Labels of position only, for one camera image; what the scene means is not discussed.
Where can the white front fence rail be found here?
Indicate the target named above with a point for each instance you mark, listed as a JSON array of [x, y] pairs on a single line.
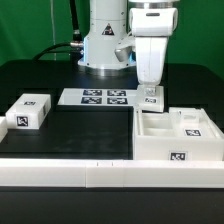
[[110, 173]]

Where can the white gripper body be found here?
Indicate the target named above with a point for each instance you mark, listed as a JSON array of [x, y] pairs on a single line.
[[151, 29]]

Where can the white small door part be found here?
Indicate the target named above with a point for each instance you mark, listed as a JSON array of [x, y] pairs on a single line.
[[150, 103], [191, 122]]

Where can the white flat tagged top panel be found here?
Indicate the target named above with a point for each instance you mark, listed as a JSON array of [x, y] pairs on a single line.
[[97, 97]]

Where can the white fence rail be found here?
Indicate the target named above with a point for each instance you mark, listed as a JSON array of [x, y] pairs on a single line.
[[110, 173], [3, 128]]

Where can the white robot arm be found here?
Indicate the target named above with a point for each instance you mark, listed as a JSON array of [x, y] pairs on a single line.
[[120, 28]]

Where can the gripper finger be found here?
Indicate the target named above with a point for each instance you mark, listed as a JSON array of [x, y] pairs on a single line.
[[149, 90]]

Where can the white left fence rail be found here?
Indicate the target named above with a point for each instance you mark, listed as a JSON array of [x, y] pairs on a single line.
[[3, 128]]

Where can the white cabinet body box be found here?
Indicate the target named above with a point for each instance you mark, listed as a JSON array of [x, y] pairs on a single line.
[[154, 139]]

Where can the white tagged block left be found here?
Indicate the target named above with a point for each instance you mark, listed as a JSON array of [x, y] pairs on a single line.
[[29, 111]]

